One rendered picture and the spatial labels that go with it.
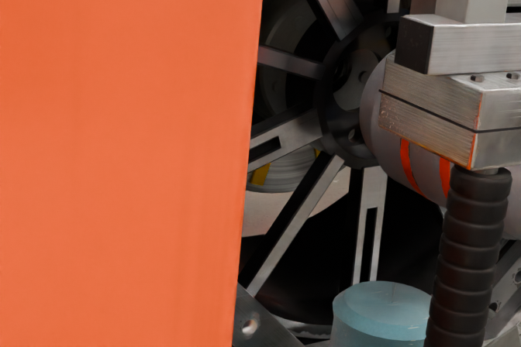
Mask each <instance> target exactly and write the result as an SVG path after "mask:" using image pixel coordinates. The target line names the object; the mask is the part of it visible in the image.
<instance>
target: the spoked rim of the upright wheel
mask: <svg viewBox="0 0 521 347"><path fill-rule="evenodd" d="M400 1H401V0H307V2H308V3H309V6H310V7H311V9H312V11H313V13H314V15H315V16H316V18H317V20H316V21H315V22H314V23H313V24H312V25H311V26H310V27H309V28H308V29H307V30H306V31H305V33H304V35H303V36H302V38H301V39H300V40H299V42H298V45H297V47H296V48H295V51H294V53H293V52H290V51H287V50H283V49H280V48H277V47H274V46H270V45H267V44H264V43H259V44H258V54H257V64H258V65H261V66H264V67H269V68H271V69H275V70H279V71H282V72H285V73H287V77H286V84H285V99H286V105H287V110H285V111H283V112H281V113H278V114H276V115H274V116H272V117H270V118H269V119H265V120H264V121H262V122H259V123H257V124H255V125H252V126H251V132H250V148H249V157H248V167H247V174H249V173H251V172H253V171H255V170H257V169H259V168H261V167H263V166H265V165H267V164H269V163H271V162H273V161H275V160H278V159H280V158H282V157H283V156H286V155H288V154H289V153H292V152H294V151H296V150H297V149H300V148H302V147H303V146H307V145H310V146H311V147H313V148H314V149H317V150H318V151H320V153H319V155H318V156H317V157H316V159H315V161H314V162H313V164H312V166H311V167H310V168H309V170H308V171H307V173H306V174H305V176H304V177H303V178H302V180H301V182H300V183H299V185H298V186H297V188H296V189H295V191H294V192H293V194H292V195H291V197H290V198H289V200H288V202H287V203H286V205H285V206H284V207H283V209H282V210H281V212H280V214H279V215H278V217H277V218H276V219H275V221H274V223H273V224H272V226H271V227H270V228H269V230H268V231H267V233H266V234H262V235H254V236H247V237H241V245H240V261H239V270H238V280H237V282H238V283H239V284H240V285H241V286H242V287H243V288H244V289H245V290H247V291H248V292H249V293H250V294H251V295H252V296H253V297H254V298H255V299H256V300H257V301H258V302H259V303H260V304H261V305H263V306H264V307H265V308H266V309H267V310H268V311H269V312H270V313H271V314H272V315H273V316H274V317H275V318H276V319H277V320H278V321H280V322H281V323H282V324H283V325H284V326H285V327H286V328H287V329H288V330H289V331H290V332H291V333H292V334H293V335H294V336H295V337H296V338H309V339H330V336H331V331H332V327H333V300H334V298H335V297H336V296H337V295H338V294H339V293H341V292H342V291H344V290H346V289H347V288H349V287H351V286H353V285H354V284H357V283H362V282H368V281H389V282H395V283H403V284H405V285H408V286H411V287H415V288H417V289H419V290H422V291H423V292H425V293H427V294H428V295H430V296H431V297H432V296H433V294H432V289H433V281H434V277H435V276H436V262H437V257H438V255H439V254H440V252H439V246H440V237H441V235H442V233H443V229H442V226H443V217H444V213H445V212H446V210H447V209H446V208H444V207H442V206H440V205H438V204H436V203H434V202H432V201H430V200H429V199H427V198H425V197H423V196H422V195H421V194H418V193H416V192H415V191H413V190H411V189H409V188H407V187H406V186H404V185H402V184H400V183H398V182H397V181H395V180H393V179H392V178H390V176H388V175H387V174H386V172H384V171H383V169H382V168H381V166H380V165H379V163H378V161H377V159H376V157H375V156H374V155H373V154H372V152H371V151H370V150H369V149H368V147H367V145H366V143H365V141H364V138H363V136H362V133H361V127H360V120H359V111H360V107H359V108H355V109H351V110H346V109H342V108H341V107H340V106H339V105H338V104H337V103H336V101H335V98H334V96H333V77H334V74H335V72H336V69H337V68H338V66H339V64H340V62H341V61H342V60H343V59H344V58H345V57H346V56H347V55H348V54H350V53H352V52H354V51H355V50H359V49H369V50H371V51H372V52H373V53H374V55H375V56H376V57H377V58H378V62H379V63H380V62H381V60H382V59H383V58H384V57H385V56H386V55H388V54H389V53H391V52H392V51H393V50H394V49H396V43H397V37H398V31H399V20H400V16H404V15H409V13H410V7H411V5H410V6H409V8H408V9H404V8H400ZM389 26H390V27H391V28H392V31H391V34H390V35H389V37H387V38H386V36H385V33H386V30H387V28H388V27H389ZM352 129H354V131H355V133H354V136H353V137H352V138H351V139H348V136H349V133H350V131H351V130H352ZM343 165H345V166H347V167H350V183H349V192H347V193H346V194H345V195H344V196H343V197H342V198H340V199H339V200H338V201H336V202H334V203H333V204H332V205H330V206H329V207H328V208H326V209H324V210H322V211H321V212H319V213H318V214H316V215H313V216H312V217H310V218H308V217H309V215H310V214H311V212H312V210H313V209H314V207H315V206H316V205H317V203H318V202H319V200H320V198H321V197H322V196H323V194H324V193H325V191H326V189H327V188H328V186H329V185H330V184H331V182H332V181H333V179H334V177H335V176H336V175H337V173H338V172H339V170H340V168H341V167H342V166H343Z"/></svg>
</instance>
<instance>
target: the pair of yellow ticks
mask: <svg viewBox="0 0 521 347"><path fill-rule="evenodd" d="M314 151H315V155H316V157H317V156H318V155H319V153H320V151H318V150H317V149H314ZM270 164H271V163H269V164H267V165H265V166H263V167H261V168H259V169H257V170H255V171H254V172H253V175H252V177H251V180H250V182H251V183H252V184H257V185H261V186H263V184H264V181H265V178H266V176H267V172H268V169H269V166H270Z"/></svg>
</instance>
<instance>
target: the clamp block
mask: <svg viewBox="0 0 521 347"><path fill-rule="evenodd" d="M394 60H395V53H391V54H389V55H388V56H387V58H386V62H385V74H384V80H383V86H382V89H379V90H378V91H379V92H381V104H380V109H379V116H378V126H379V127H380V128H381V129H384V130H385V131H387V132H390V133H391V134H393V135H395V136H398V137H400V138H402V139H404V140H406V141H408V142H410V143H412V144H414V145H416V146H418V147H421V148H423V149H425V150H427V151H429V152H431V153H433V154H435V155H437V156H439V157H441V158H444V159H445V160H448V161H450V162H451V163H454V164H456V165H458V166H459V167H462V168H464V169H466V170H469V171H474V170H486V169H491V168H498V167H510V166H516V165H521V77H520V74H517V73H515V72H508V73H507V72H505V71H496V72H483V73H469V74H444V75H431V76H427V75H425V74H421V73H419V72H416V71H414V70H411V69H409V68H406V67H403V66H401V65H398V64H395V63H394Z"/></svg>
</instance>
